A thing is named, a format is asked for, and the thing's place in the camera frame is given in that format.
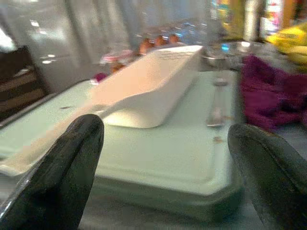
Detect small pink item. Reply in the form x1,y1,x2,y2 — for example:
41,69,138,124
92,71,108,84

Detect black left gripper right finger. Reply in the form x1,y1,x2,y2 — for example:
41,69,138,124
227,123,307,230

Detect plastic cup with pink lid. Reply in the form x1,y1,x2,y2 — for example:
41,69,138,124
100,49,135,73

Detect dark wooden bench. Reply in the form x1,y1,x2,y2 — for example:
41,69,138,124
0,45,53,123

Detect yellow snack bag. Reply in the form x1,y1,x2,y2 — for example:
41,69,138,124
219,0,243,39

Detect white curtain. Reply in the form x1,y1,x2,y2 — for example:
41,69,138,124
0,0,135,87

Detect maroon cloth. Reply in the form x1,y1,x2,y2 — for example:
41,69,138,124
239,54,307,132

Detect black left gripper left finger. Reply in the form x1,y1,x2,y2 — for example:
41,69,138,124
0,114,105,230

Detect yellow kitchen package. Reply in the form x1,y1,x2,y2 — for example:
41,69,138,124
265,23,307,56

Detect pale green tray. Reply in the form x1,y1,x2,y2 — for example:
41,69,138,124
0,70,246,223

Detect white plastic scoop container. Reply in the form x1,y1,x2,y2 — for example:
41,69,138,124
0,45,205,177

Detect brown egg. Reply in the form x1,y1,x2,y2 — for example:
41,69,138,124
153,35,168,47
167,34,183,46
138,39,152,56

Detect yellow cloth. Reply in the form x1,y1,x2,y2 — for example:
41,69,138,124
287,51,307,73

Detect small steel bowl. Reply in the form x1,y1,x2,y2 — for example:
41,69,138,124
203,40,255,70

